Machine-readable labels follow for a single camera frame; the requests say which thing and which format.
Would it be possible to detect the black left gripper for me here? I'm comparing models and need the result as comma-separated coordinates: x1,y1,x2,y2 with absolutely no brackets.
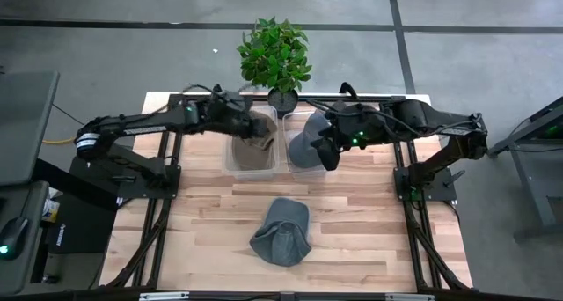
219,99,272,141

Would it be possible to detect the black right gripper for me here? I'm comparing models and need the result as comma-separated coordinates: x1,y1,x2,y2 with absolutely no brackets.
314,105,369,173

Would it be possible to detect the grey baseball cap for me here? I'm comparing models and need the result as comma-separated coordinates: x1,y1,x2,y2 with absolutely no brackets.
288,109,332,170
248,196,313,268

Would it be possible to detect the tall clear plastic bin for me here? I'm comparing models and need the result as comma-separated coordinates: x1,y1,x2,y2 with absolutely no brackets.
222,105,282,181

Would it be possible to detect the low clear plastic bin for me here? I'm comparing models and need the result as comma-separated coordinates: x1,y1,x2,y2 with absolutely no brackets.
282,110,335,181

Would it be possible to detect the green potted plant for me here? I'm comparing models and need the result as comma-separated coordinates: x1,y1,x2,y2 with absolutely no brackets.
236,15,313,115

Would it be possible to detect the black box with white logo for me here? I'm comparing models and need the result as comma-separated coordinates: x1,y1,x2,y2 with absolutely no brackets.
47,194,119,254

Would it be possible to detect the black metal cart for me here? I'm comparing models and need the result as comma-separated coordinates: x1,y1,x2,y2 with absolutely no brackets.
486,96,563,240

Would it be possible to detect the small labelled container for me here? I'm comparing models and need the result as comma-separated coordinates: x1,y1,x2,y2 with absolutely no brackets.
42,198,61,224

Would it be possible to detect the grey flat panel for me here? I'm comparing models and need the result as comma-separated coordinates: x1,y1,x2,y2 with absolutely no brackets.
0,70,61,187

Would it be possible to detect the black computer mouse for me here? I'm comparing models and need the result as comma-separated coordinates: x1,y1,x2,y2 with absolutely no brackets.
0,216,30,261

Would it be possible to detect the grey side table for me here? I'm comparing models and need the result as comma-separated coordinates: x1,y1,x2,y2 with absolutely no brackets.
0,180,49,296

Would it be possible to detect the black metal table frame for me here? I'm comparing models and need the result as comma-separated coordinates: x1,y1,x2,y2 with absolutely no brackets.
99,92,474,293

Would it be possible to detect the silver metal bracket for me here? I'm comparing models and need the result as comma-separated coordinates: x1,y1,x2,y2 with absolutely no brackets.
385,293,435,301
139,291,190,301

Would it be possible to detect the black floor cable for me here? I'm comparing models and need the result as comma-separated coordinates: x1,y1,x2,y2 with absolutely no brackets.
51,102,87,128

